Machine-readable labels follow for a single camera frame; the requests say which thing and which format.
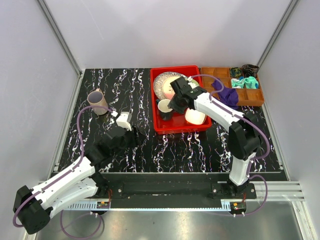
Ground brown dark rolled sock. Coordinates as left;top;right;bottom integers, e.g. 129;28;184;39
241;64;259;78

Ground green panda square dish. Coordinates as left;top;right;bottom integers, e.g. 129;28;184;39
188;78;200;88

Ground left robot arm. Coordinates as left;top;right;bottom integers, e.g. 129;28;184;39
13;126;140;235

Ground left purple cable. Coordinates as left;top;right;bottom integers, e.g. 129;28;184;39
12;104;118;238

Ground speckled grey large plate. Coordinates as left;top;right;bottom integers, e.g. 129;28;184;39
153;71;187;100

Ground purple cloth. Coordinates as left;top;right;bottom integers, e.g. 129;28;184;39
211;78;239;110

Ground aluminium frame rail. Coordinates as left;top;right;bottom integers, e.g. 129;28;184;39
34;0;84;77

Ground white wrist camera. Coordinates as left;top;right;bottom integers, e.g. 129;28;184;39
187;76;199;89
111;111;132;131

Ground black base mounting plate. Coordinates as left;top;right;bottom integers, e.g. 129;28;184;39
92;173;257;211

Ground mint green sock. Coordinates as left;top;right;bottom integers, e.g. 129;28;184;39
244;76;259;89

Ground orange white square bowl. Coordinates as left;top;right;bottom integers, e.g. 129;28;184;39
184;108;208;126

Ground dark patterned sock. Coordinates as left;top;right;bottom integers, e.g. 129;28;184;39
229;67;244;79

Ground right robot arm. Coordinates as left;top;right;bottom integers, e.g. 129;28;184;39
168;77;262;199

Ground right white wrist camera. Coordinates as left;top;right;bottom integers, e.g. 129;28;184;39
187;76;199;89

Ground white square bowl insert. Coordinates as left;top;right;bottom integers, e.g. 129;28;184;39
185;108;206;125

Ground iridescent pink cup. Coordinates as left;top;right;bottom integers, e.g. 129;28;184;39
87;88;108;116

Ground wooden compartment organizer tray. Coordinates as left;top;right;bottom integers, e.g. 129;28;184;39
200;67;265;107

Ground purple cable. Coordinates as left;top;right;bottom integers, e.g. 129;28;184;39
12;104;118;238
188;74;271;217

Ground red plastic bin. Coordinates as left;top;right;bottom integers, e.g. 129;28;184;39
150;65;212;135

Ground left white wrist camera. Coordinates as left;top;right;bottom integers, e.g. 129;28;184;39
111;111;132;131

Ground white mint sock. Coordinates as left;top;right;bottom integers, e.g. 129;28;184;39
230;77;245;89

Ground dark green mug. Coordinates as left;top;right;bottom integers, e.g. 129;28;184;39
157;99;174;121

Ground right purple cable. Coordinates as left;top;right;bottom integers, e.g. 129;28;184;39
188;74;271;217

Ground pink cream round plate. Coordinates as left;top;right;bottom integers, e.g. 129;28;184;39
162;76;178;100

